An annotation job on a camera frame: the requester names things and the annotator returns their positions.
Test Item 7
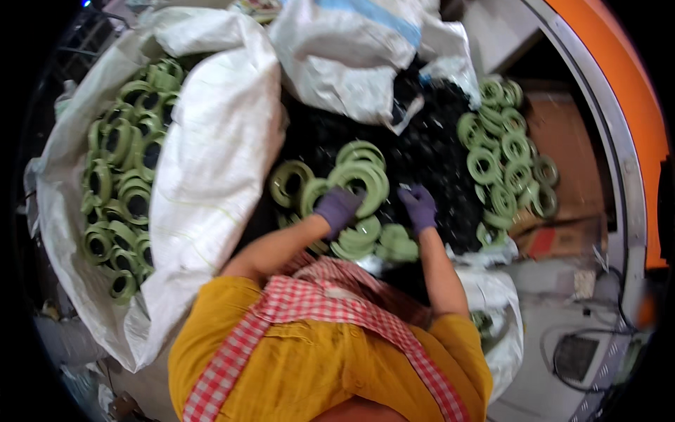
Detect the person's left hand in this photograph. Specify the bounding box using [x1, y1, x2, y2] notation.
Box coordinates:
[314, 187, 368, 241]

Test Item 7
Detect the person's right hand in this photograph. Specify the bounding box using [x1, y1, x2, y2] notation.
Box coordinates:
[397, 184, 439, 238]

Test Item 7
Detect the large green plastic ring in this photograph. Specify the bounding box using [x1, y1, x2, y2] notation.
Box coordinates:
[327, 160, 391, 220]

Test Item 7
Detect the heap of black parts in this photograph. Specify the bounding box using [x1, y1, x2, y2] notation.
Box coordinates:
[248, 62, 487, 255]

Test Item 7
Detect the pile of green plastic rings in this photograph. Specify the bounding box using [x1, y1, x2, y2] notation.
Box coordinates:
[456, 76, 560, 250]

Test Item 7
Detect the white sack with blue stripe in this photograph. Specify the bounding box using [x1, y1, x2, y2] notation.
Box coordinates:
[268, 0, 482, 128]

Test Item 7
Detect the large white woven sack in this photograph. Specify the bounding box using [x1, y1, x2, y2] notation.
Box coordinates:
[24, 7, 289, 373]

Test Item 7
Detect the small white woven sack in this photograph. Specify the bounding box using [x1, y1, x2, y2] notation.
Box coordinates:
[447, 247, 526, 406]

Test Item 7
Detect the brown cardboard box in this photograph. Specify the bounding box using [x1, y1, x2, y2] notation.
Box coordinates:
[507, 89, 608, 260]

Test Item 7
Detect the person's body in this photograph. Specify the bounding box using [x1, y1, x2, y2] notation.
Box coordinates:
[168, 253, 494, 422]

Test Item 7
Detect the grey mesh device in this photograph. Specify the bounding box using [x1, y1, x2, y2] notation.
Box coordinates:
[554, 334, 601, 384]

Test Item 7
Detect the orange machine panel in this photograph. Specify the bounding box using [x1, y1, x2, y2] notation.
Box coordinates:
[546, 0, 671, 271]

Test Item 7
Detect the sackful of green rings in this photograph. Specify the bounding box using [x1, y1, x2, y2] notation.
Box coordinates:
[79, 57, 186, 307]

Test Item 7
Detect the grey metal frame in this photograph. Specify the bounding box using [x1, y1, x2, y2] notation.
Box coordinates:
[521, 0, 650, 322]

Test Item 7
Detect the black cable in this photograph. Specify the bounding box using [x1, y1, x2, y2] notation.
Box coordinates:
[551, 266, 640, 393]

